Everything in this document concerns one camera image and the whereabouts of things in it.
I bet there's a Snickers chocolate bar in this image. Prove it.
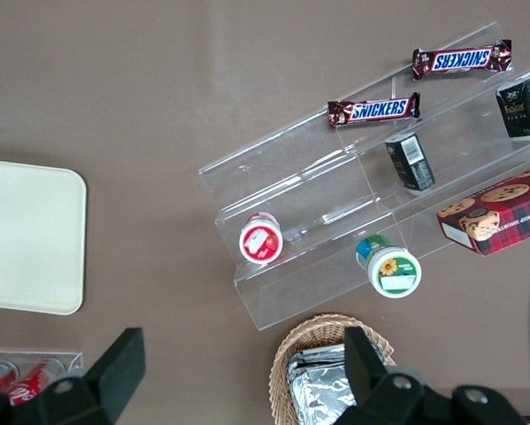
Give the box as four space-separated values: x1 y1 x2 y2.
411 38 514 82
326 91 422 131

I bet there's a green lid yogurt cup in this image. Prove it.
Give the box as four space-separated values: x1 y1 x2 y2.
355 234 423 300

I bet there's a red lid yogurt cup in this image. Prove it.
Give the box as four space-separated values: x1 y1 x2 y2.
238 211 285 266

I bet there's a clear acrylic stepped shelf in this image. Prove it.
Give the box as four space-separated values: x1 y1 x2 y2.
197 20 530 334

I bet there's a red tartan cookie box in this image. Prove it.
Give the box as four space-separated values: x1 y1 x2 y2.
436 160 530 258

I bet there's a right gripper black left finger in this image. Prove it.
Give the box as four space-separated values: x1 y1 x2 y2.
37 327 147 425

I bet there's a silver foil packet stack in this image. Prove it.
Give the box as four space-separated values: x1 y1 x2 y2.
284 344 359 425

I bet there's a clear acrylic bottle rack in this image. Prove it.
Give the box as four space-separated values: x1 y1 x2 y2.
0 350 85 398

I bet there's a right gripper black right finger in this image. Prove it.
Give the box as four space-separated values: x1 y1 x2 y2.
334 326 429 425

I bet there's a small black carton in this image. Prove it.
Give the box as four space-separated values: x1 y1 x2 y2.
495 72 530 140
384 132 437 193

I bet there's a light wicker basket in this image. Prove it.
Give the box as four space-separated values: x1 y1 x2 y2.
268 313 399 425

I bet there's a cream plastic tray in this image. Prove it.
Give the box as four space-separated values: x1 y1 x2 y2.
0 158 88 317

